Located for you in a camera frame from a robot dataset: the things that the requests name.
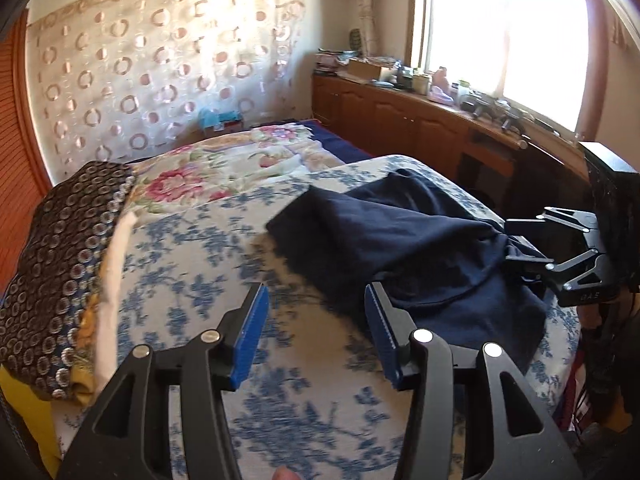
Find teal plastic object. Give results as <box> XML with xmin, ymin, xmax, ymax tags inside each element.
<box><xmin>200</xmin><ymin>109</ymin><xmax>244</xmax><ymax>134</ymax></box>

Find beige window curtain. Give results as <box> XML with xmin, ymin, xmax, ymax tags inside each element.
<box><xmin>347</xmin><ymin>0</ymin><xmax>382</xmax><ymax>59</ymax></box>

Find black camera equipment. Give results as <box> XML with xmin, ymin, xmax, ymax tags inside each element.
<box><xmin>457</xmin><ymin>91</ymin><xmax>538</xmax><ymax>136</ymax></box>

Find pile of papers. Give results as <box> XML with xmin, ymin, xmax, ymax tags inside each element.
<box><xmin>315</xmin><ymin>50</ymin><xmax>357</xmax><ymax>74</ymax></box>

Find circle patterned sheer curtain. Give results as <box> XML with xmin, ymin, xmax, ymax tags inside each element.
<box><xmin>27</xmin><ymin>0</ymin><xmax>322</xmax><ymax>182</ymax></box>

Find navy printed t-shirt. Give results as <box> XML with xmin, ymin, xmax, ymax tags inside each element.
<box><xmin>266</xmin><ymin>167</ymin><xmax>549</xmax><ymax>374</ymax></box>

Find cardboard box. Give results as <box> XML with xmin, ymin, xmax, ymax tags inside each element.
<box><xmin>347</xmin><ymin>58</ymin><xmax>389</xmax><ymax>81</ymax></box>

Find yellow folded cloth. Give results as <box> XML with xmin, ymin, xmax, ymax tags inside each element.
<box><xmin>0</xmin><ymin>280</ymin><xmax>108</xmax><ymax>480</ymax></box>

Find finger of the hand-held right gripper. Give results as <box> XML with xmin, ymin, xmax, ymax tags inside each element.
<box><xmin>504</xmin><ymin>249</ymin><xmax>608</xmax><ymax>293</ymax></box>
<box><xmin>505</xmin><ymin>206</ymin><xmax>599</xmax><ymax>251</ymax></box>

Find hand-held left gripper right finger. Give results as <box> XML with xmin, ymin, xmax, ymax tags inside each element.
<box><xmin>365</xmin><ymin>283</ymin><xmax>583</xmax><ymax>480</ymax></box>

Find bright window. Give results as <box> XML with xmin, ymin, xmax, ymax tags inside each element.
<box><xmin>415</xmin><ymin>0</ymin><xmax>612</xmax><ymax>136</ymax></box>

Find pink floral quilt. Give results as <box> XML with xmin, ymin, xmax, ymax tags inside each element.
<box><xmin>125</xmin><ymin>125</ymin><xmax>347</xmax><ymax>202</ymax></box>

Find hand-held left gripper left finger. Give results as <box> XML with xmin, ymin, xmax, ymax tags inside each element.
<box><xmin>57</xmin><ymin>283</ymin><xmax>270</xmax><ymax>480</ymax></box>

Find dark patterned folded cloth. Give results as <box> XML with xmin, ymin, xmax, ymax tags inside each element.
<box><xmin>0</xmin><ymin>160</ymin><xmax>137</xmax><ymax>402</ymax></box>

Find wooden cabinet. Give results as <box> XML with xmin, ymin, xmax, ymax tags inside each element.
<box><xmin>311</xmin><ymin>72</ymin><xmax>601</xmax><ymax>211</ymax></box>

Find orange slatted wooden panel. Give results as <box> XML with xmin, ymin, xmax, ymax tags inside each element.
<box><xmin>0</xmin><ymin>15</ymin><xmax>57</xmax><ymax>286</ymax></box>

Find dark blue blanket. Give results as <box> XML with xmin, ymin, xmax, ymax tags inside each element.
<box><xmin>299</xmin><ymin>119</ymin><xmax>373</xmax><ymax>159</ymax></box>

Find pink plastic bag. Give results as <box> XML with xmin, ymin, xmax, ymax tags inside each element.
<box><xmin>429</xmin><ymin>67</ymin><xmax>457</xmax><ymax>106</ymax></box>

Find blue floral bedsheet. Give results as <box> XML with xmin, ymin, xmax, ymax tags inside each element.
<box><xmin>50</xmin><ymin>154</ymin><xmax>583</xmax><ymax>480</ymax></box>

